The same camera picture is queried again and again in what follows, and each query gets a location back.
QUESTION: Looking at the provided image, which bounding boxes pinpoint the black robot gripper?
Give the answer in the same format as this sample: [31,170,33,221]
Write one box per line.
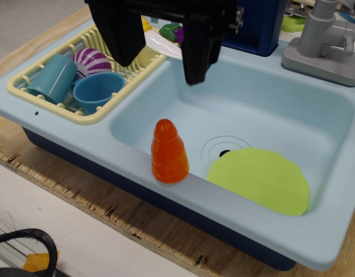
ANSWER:
[85,1,244,85]

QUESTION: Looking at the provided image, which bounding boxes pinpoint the orange toy carrot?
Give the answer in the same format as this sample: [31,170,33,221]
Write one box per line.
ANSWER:
[151,119,189,184]

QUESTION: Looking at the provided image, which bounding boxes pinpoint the lime green plate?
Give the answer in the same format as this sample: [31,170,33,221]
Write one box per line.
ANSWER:
[207,148,310,216]

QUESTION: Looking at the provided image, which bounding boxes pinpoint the purple toy eggplant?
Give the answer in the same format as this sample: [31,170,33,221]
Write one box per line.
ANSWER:
[159,24,184,44]

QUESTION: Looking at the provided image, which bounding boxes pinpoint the purple white striped ball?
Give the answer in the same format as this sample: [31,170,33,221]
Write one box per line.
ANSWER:
[72,48,112,78]

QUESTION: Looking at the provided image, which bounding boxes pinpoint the blue plastic cup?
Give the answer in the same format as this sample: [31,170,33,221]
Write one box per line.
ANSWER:
[72,72,125,115]

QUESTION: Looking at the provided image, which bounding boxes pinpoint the cream dish rack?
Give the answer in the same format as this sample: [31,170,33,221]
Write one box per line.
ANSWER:
[6,24,166,125]

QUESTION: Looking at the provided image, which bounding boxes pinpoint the dark blue box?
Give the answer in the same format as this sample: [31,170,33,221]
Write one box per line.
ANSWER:
[223,0,287,57]

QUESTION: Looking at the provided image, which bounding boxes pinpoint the light blue toy sink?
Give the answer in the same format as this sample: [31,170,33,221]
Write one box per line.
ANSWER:
[0,17,355,272]

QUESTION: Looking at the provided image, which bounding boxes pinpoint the teal plastic cup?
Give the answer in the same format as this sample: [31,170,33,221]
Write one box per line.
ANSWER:
[27,54,77,104]

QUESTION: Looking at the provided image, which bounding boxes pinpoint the green bowl in background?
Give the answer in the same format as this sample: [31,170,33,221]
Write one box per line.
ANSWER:
[281,16,307,33]

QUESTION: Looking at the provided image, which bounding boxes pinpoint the grey toy faucet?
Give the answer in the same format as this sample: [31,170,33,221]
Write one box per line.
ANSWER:
[282,1,355,87]

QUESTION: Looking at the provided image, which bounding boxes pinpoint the wooden board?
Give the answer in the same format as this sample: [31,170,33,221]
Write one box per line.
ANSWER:
[0,5,355,277]

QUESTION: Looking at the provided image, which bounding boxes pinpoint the orange tape piece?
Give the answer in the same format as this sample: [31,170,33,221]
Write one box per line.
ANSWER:
[22,253,50,273]

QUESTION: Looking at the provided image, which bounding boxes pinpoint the toy knife yellow handle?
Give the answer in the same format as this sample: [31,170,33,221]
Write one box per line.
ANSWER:
[140,16,184,61]

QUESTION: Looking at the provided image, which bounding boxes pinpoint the black braided cable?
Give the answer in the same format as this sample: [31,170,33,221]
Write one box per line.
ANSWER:
[0,228,58,277]

